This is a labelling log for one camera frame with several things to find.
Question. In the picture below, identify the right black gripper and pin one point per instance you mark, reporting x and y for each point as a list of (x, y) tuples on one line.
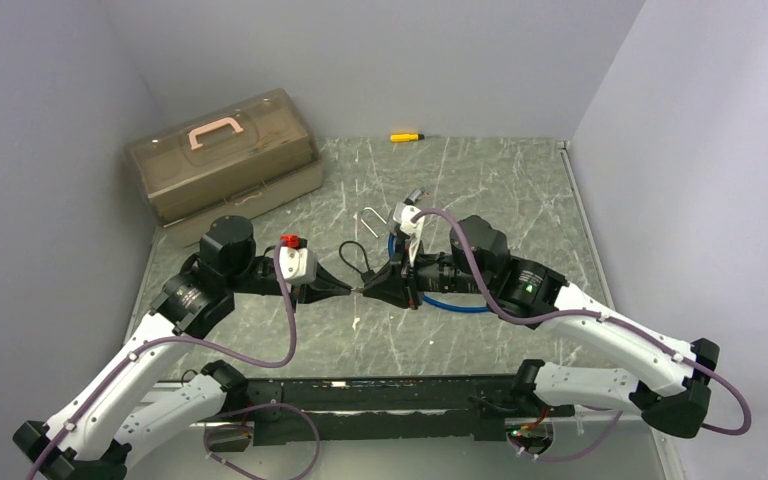
[(390, 286)]

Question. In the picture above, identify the brass padlock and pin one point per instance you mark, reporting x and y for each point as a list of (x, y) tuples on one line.
[(374, 222)]

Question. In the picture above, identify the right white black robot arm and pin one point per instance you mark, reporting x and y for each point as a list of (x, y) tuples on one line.
[(662, 379)]

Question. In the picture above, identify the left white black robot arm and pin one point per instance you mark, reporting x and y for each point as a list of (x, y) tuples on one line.
[(104, 431)]

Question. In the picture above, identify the yellow handled screwdriver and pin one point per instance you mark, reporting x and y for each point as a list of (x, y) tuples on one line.
[(406, 137)]

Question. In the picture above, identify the translucent brown toolbox pink handle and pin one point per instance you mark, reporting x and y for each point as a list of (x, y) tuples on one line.
[(245, 159)]

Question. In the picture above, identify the blue cable lock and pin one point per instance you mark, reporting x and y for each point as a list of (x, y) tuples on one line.
[(411, 199)]

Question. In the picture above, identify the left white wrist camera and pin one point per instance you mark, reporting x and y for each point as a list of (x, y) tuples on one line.
[(297, 262)]

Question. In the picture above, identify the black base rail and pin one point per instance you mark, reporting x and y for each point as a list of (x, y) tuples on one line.
[(482, 407)]

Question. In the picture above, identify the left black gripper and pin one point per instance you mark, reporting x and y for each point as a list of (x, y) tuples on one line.
[(324, 286)]

